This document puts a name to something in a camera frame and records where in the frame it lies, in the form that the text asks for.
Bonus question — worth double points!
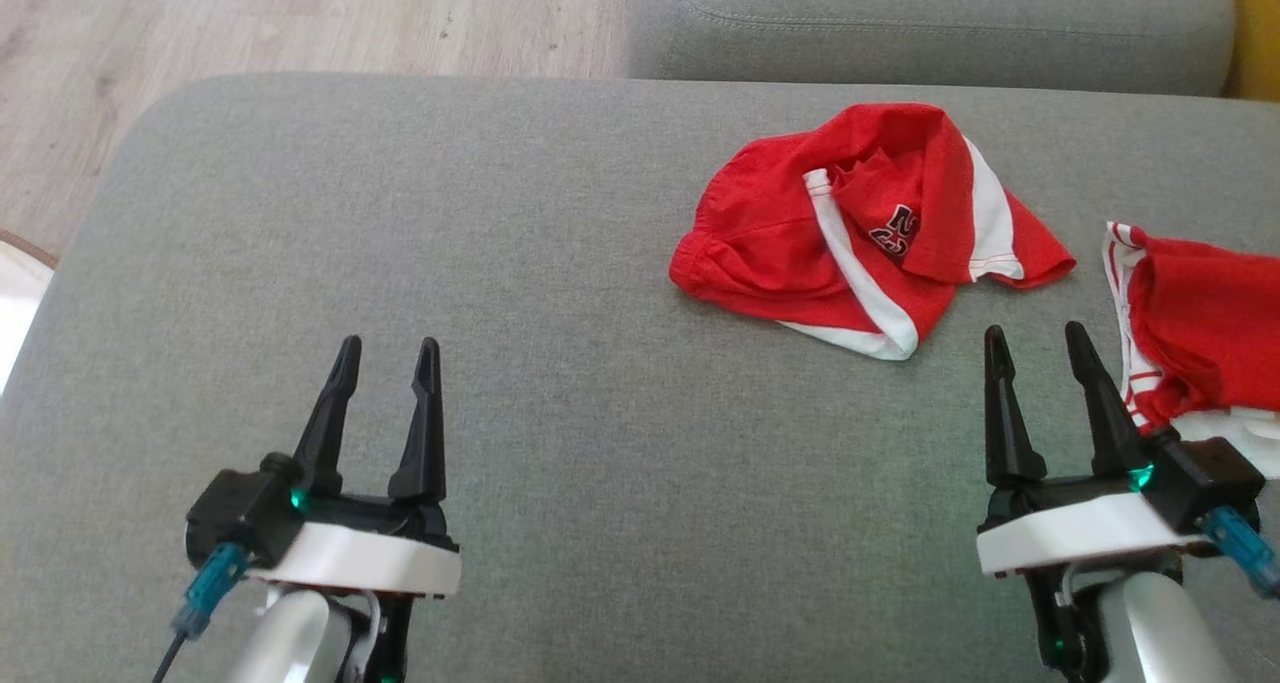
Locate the red shorts white stripe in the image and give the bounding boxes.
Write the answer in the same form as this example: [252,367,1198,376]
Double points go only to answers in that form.
[668,102,1077,362]

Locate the yellow panel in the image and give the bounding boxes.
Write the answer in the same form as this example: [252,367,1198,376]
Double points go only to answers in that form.
[1225,0,1280,102]

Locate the red jersey white sleeves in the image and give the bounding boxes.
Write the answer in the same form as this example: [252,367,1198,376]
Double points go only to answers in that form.
[1102,221,1280,479]

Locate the arm cable teal connector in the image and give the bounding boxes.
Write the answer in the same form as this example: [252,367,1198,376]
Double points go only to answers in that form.
[150,541,251,683]
[1200,506,1280,600]

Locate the grey sofa seat cushion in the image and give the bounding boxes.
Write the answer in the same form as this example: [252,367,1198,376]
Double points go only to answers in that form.
[0,71,1280,683]

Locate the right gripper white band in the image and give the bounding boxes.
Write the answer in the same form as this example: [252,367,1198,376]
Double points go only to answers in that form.
[976,321,1217,578]

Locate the right arm cable teal connector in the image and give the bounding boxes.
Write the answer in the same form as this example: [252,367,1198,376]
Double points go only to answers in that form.
[1200,506,1280,600]

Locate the grey sofa cushion with seam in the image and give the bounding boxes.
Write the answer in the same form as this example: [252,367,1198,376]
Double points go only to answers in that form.
[628,0,1236,97]

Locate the white laundry basket brown rim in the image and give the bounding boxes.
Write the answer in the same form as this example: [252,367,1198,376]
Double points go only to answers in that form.
[0,229,59,396]

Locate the left arm cable teal connector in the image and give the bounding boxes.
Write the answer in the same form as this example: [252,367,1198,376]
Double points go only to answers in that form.
[150,541,251,683]

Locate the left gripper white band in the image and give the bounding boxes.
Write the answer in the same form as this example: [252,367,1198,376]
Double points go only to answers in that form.
[248,335,464,600]

